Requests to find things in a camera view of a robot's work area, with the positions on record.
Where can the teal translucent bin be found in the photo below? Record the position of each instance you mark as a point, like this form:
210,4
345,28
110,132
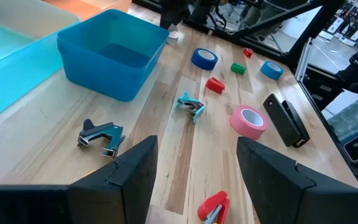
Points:
11,77

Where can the black stapler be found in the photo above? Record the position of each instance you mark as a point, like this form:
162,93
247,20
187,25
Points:
278,121

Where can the orange translucent bin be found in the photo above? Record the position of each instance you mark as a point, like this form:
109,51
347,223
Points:
82,7

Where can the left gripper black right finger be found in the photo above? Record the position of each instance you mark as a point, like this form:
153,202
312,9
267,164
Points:
275,186

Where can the pink tape roll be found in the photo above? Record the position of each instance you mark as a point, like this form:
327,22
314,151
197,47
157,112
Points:
244,127

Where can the light blue tape roll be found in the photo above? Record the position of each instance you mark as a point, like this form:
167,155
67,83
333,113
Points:
270,74

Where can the blue plastic bin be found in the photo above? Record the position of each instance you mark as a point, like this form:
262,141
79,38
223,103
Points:
110,77

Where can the silver aluminium bar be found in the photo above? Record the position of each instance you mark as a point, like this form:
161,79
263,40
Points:
303,60

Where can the dark teal staple remover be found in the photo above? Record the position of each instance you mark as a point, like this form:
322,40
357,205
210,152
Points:
113,135

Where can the dark blue tape roll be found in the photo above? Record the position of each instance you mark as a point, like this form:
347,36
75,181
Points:
202,63

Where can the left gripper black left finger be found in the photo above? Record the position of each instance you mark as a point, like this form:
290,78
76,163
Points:
120,186

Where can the green mini stapler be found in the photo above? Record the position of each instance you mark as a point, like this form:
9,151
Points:
238,69

